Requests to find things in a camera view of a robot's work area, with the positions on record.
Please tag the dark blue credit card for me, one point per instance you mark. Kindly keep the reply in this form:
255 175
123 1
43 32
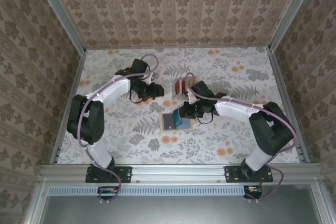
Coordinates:
178 119

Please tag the light blue card holder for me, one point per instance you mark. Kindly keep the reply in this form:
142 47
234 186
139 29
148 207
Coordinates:
187 125

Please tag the grey credit card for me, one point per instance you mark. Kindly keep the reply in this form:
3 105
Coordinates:
168 121

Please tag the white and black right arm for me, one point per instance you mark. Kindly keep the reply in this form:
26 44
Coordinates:
233 110

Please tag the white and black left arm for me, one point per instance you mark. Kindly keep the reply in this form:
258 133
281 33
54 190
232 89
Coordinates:
115 93

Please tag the dark red credit card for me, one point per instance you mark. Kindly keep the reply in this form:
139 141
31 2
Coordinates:
178 86

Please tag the bright red credit card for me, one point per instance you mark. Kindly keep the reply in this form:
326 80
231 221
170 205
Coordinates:
183 86

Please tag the yellow credit card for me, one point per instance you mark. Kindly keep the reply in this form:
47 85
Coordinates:
191 79

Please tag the long aluminium beam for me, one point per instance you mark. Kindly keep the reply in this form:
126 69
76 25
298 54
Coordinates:
178 171

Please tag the grey metal sheet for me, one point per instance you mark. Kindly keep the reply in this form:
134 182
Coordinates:
178 211

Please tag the black connector box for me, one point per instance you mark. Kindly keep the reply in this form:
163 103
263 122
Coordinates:
107 193
253 193

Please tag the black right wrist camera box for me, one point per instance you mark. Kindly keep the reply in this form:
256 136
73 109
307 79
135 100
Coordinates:
202 89

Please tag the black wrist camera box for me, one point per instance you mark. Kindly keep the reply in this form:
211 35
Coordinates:
202 89
139 66

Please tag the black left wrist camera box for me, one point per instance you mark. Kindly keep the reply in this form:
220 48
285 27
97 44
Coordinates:
139 66

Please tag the aluminium side rail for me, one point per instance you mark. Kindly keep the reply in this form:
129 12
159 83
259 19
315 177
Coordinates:
279 77
76 77

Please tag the aluminium frame post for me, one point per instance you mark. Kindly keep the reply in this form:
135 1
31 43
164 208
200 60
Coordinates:
61 11
290 11

